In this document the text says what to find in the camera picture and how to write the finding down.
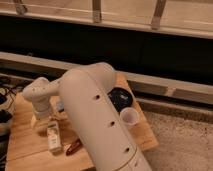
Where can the long wooden bench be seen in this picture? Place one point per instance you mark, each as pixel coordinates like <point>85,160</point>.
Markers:
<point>141,83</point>

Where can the red brown pen case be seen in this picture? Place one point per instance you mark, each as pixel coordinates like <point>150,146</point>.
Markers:
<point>74,147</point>

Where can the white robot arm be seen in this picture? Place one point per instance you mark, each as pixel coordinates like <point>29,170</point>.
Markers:
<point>84,93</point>

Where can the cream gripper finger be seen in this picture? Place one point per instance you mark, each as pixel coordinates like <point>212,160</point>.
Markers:
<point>51,126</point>
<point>36,126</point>

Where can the wooden railing frame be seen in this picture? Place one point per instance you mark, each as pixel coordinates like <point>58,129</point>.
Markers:
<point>178,17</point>

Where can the black round plate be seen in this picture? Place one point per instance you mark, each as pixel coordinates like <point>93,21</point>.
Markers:
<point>120,98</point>

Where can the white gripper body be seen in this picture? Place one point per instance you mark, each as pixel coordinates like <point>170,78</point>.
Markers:
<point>40,112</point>

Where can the wooden table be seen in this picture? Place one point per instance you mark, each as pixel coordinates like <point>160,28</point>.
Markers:
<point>28,151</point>

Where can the white lotion bottle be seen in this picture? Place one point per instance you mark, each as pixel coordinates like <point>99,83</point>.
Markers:
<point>54,141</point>

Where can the clear plastic cup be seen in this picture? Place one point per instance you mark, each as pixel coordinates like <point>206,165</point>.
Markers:
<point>129,116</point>

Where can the blue sponge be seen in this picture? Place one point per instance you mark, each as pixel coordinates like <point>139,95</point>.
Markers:
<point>59,106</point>

